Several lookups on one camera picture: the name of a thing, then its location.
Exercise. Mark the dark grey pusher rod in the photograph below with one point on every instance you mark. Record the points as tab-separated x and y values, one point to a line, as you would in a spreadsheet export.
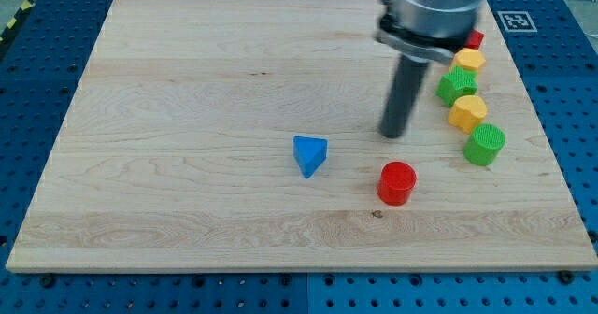
408	77

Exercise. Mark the blue triangle block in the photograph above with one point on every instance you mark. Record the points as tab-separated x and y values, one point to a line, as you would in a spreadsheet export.
309	153

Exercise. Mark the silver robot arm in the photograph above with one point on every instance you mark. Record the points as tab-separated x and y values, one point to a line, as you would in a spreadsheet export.
421	31

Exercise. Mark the green star block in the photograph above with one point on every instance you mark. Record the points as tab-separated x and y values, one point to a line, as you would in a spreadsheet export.
457	82

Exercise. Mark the yellow heart block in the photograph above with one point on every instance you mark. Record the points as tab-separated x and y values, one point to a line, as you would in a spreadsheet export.
467	112

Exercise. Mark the yellow hexagon block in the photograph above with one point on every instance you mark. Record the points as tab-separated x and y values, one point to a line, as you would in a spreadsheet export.
469	59

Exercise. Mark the green cylinder block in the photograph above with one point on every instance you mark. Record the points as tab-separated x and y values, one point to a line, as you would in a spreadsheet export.
484	144

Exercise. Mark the red cylinder block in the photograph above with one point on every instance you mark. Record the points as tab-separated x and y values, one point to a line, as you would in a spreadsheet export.
396	183

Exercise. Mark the white fiducial marker tag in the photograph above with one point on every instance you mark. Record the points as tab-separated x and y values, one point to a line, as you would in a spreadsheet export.
517	21

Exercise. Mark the wooden board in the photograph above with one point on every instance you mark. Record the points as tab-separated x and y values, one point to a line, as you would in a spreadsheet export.
176	154

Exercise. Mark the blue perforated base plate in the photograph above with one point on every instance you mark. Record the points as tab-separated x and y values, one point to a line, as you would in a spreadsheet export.
43	57

